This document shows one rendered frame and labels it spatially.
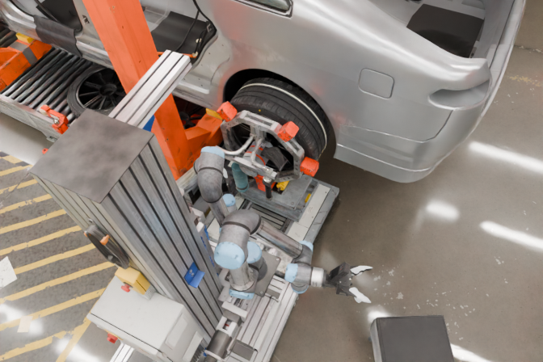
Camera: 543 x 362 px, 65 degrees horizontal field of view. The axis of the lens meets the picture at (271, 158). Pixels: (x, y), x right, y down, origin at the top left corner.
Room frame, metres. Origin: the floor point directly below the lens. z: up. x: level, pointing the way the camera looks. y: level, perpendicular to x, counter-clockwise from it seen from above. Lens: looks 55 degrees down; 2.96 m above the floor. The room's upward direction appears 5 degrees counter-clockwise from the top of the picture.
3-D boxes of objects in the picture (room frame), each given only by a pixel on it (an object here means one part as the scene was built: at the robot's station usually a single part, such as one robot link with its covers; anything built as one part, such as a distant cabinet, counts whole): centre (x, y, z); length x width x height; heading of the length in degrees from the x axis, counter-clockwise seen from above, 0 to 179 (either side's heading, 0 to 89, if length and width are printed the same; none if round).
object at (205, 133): (1.94, 0.43, 0.69); 0.52 x 0.17 x 0.35; 147
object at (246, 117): (1.58, 0.05, 0.85); 0.54 x 0.07 x 0.54; 57
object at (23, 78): (2.69, 1.44, 0.14); 2.47 x 0.85 x 0.27; 57
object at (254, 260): (0.83, 0.15, 0.98); 0.13 x 0.12 x 0.14; 164
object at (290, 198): (1.72, -0.04, 0.32); 0.40 x 0.30 x 0.28; 57
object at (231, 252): (0.71, 0.19, 1.19); 0.15 x 0.12 x 0.55; 164
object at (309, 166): (1.41, -0.22, 0.85); 0.09 x 0.08 x 0.07; 57
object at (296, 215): (1.72, -0.04, 0.13); 0.50 x 0.36 x 0.10; 57
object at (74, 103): (2.61, 1.28, 0.39); 0.66 x 0.66 x 0.24
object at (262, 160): (1.52, 0.09, 0.85); 0.21 x 0.14 x 0.14; 147
